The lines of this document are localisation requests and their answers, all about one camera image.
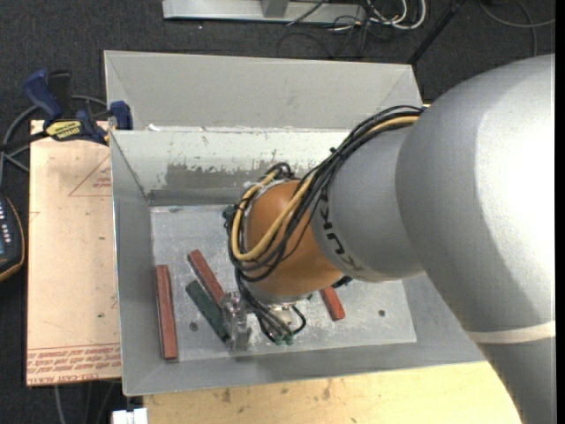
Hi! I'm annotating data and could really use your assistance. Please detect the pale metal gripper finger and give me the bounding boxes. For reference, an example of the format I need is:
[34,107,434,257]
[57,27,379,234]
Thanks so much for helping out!
[222,291,246,326]
[230,314,253,352]

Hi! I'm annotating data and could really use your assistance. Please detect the dark green flat block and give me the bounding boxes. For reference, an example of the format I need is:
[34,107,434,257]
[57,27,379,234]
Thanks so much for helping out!
[185,279,231,344]

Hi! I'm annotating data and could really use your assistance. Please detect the short red-brown flat block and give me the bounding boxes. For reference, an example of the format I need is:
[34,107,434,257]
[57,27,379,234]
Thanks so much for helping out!
[319,286,347,322]

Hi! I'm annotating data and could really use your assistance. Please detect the long red-brown flat block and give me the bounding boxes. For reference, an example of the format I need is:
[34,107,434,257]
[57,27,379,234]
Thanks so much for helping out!
[154,264,180,362]

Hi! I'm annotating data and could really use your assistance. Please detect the brown cardboard board red print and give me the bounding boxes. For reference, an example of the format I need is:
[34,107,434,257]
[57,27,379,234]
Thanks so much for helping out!
[26,119,123,388]

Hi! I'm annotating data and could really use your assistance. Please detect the grey metal bin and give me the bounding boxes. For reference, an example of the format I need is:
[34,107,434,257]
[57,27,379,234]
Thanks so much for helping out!
[103,49,487,398]

